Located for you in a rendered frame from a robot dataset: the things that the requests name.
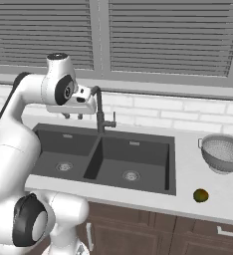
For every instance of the dark grey double sink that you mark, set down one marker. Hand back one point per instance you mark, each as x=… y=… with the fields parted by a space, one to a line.
x=121 y=159

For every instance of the grey window blinds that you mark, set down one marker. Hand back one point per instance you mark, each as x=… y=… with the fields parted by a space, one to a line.
x=121 y=33

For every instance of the green yellow mango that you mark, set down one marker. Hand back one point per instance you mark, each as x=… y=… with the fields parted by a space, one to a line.
x=200 y=195

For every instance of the brown cupboard door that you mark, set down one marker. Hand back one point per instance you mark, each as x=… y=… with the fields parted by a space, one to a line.
x=121 y=232

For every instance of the grey metal colander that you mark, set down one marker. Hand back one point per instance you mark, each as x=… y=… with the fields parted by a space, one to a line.
x=223 y=152

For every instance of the brown drawer front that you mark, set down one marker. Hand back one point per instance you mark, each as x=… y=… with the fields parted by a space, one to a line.
x=218 y=230

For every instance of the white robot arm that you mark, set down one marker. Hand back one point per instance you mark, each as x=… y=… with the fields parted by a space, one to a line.
x=12 y=152

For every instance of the black sink faucet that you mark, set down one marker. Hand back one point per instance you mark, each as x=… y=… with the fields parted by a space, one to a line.
x=100 y=113

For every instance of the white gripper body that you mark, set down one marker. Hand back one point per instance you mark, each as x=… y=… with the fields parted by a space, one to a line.
x=70 y=108

